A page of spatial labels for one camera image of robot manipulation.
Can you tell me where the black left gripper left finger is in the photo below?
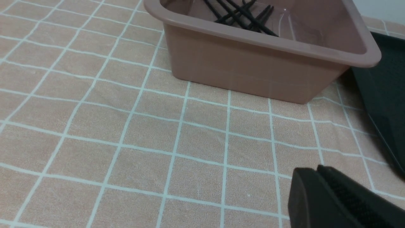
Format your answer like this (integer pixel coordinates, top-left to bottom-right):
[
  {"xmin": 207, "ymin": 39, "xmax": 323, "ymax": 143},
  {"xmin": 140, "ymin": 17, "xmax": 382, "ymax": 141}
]
[{"xmin": 288, "ymin": 168, "xmax": 363, "ymax": 228}]

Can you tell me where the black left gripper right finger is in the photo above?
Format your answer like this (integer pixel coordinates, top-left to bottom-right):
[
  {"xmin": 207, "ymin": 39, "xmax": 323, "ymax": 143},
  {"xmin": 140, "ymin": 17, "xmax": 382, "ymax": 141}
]
[{"xmin": 317, "ymin": 165, "xmax": 405, "ymax": 228}]

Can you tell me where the black plastic tray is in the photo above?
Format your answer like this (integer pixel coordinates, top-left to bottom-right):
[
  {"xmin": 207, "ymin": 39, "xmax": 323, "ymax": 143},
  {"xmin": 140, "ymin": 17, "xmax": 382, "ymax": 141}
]
[{"xmin": 351, "ymin": 32, "xmax": 405, "ymax": 179}]

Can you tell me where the pink plastic bin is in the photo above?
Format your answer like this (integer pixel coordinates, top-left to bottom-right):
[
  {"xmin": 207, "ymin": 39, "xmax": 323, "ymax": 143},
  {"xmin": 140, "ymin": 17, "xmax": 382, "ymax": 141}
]
[{"xmin": 144, "ymin": 0, "xmax": 381, "ymax": 104}]

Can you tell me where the black chopstick in bin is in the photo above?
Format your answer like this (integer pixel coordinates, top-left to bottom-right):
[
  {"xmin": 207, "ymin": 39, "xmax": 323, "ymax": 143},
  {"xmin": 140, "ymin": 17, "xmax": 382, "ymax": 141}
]
[
  {"xmin": 250, "ymin": 5, "xmax": 274, "ymax": 35},
  {"xmin": 248, "ymin": 5, "xmax": 274, "ymax": 32},
  {"xmin": 214, "ymin": 0, "xmax": 256, "ymax": 30},
  {"xmin": 226, "ymin": 0, "xmax": 279, "ymax": 37},
  {"xmin": 214, "ymin": 0, "xmax": 256, "ymax": 25},
  {"xmin": 203, "ymin": 0, "xmax": 221, "ymax": 19}
]

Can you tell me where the pink checkered tablecloth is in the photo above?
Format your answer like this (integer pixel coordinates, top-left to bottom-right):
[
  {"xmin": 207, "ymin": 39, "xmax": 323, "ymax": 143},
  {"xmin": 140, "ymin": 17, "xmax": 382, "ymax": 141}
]
[{"xmin": 0, "ymin": 0, "xmax": 404, "ymax": 228}]

